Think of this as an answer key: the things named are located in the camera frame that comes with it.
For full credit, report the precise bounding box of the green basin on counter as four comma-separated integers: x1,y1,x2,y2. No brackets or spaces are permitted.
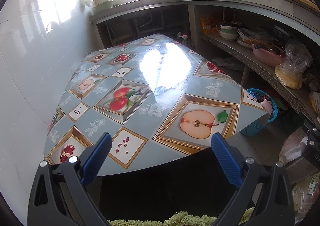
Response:
93,0,113,13

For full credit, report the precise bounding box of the white sack on floor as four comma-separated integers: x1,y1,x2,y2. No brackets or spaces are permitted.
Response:
279,127,308,165

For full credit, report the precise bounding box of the perforated metal shelf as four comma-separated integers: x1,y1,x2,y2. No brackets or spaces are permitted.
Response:
199,33,319,127

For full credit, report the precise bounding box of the stack of plates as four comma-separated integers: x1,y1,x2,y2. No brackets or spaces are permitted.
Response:
237,28,260,45

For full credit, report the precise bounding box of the bag of yellow grain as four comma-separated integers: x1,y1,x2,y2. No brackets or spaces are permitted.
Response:
274,39,313,89

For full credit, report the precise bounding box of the white rag on floor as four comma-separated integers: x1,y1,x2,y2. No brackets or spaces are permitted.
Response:
212,56,245,72

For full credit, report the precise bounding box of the fruit pattern tablecloth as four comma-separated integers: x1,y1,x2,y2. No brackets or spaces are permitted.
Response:
43,33,268,176

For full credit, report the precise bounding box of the pink plastic basin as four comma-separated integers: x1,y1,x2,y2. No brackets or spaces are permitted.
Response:
252,44,284,67

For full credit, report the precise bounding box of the stack of white bowls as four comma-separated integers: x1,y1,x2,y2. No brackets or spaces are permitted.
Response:
220,23,239,41

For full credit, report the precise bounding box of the green fuzzy garment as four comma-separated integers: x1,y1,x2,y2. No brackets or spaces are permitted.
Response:
107,206,256,226

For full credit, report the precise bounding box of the cooking oil bottle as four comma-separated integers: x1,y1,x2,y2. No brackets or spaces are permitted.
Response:
177,32,193,49

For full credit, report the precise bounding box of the pink sponge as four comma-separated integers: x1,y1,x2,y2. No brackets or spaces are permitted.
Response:
260,99,273,116

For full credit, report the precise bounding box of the orange snack packet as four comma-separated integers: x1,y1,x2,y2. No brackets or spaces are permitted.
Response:
200,17,214,34

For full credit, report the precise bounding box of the blue plastic trash basket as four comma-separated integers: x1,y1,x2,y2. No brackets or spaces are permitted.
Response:
236,88,278,137

